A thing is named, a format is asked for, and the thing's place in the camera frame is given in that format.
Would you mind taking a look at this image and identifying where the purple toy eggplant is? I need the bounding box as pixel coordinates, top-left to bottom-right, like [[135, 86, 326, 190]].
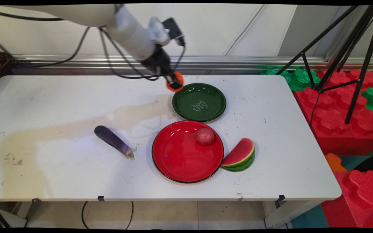
[[94, 125, 135, 160]]

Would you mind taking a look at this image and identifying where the teal foam mat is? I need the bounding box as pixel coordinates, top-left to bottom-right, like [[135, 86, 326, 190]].
[[291, 204, 330, 229]]

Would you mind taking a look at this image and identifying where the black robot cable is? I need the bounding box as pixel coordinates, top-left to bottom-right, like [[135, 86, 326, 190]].
[[0, 9, 66, 22], [98, 27, 187, 80], [0, 27, 91, 69]]

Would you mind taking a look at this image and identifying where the red toy apple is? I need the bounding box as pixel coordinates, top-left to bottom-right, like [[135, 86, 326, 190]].
[[196, 128, 215, 145]]

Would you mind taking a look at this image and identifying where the toy watermelon slice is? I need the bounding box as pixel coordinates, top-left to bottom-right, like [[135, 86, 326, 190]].
[[221, 138, 255, 172]]

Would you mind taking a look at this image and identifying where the thin black tripod cable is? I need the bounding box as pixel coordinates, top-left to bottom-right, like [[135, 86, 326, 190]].
[[310, 91, 322, 130]]

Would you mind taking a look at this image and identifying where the white vented wrist module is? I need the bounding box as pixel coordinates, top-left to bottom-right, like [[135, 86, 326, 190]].
[[147, 16, 171, 46]]

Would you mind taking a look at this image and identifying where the white table leg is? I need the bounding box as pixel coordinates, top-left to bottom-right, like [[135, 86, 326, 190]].
[[264, 201, 323, 229], [0, 202, 28, 229]]

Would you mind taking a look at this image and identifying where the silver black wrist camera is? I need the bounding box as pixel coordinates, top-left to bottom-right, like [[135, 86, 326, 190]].
[[162, 17, 186, 47]]

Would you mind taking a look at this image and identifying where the red plate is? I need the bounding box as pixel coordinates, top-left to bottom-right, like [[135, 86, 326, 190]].
[[152, 120, 224, 184]]

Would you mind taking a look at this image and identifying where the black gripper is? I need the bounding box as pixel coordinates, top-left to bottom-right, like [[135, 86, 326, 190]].
[[140, 45, 184, 90]]

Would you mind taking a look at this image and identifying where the black tripod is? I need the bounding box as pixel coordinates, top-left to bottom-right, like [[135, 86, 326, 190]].
[[276, 5, 373, 125]]

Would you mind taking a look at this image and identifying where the black floor cable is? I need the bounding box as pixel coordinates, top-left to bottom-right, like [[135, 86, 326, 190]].
[[81, 201, 134, 230]]

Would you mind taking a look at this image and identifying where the large red foam block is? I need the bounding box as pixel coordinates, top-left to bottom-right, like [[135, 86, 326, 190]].
[[294, 69, 373, 156]]

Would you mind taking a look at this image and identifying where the dark wicker basket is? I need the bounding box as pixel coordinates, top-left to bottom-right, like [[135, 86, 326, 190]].
[[0, 49, 14, 88]]

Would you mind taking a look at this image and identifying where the dark green plate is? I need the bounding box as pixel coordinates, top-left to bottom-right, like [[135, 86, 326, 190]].
[[172, 83, 227, 123]]

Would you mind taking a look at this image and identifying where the metal wall rail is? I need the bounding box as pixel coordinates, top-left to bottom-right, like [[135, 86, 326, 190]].
[[12, 55, 373, 71]]

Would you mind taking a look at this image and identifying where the orange toy fruit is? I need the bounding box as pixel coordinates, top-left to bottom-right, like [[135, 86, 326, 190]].
[[166, 71, 185, 92]]

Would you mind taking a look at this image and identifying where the orange foam block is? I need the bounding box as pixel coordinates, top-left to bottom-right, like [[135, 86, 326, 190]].
[[324, 153, 348, 172]]

